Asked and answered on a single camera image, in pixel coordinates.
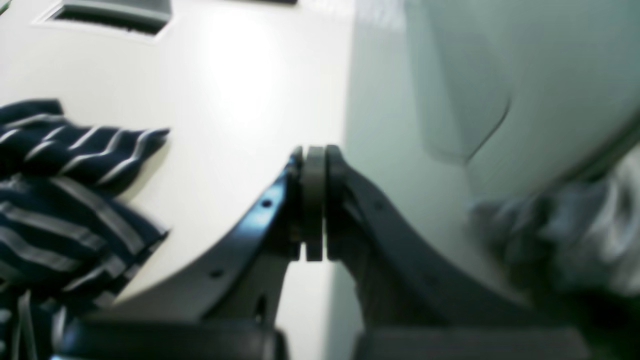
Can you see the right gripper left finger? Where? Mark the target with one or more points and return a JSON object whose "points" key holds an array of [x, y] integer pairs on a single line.
{"points": [[241, 275]]}

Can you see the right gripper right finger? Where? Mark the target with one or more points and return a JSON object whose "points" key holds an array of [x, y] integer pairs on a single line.
{"points": [[400, 280]]}

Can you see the navy white striped t-shirt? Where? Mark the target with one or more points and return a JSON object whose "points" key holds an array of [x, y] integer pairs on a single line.
{"points": [[68, 245]]}

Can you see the grey dark clothes pile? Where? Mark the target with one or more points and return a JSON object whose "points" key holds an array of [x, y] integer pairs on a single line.
{"points": [[574, 242]]}

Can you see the table cable slot opening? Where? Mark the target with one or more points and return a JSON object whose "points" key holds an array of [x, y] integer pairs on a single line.
{"points": [[143, 21]]}

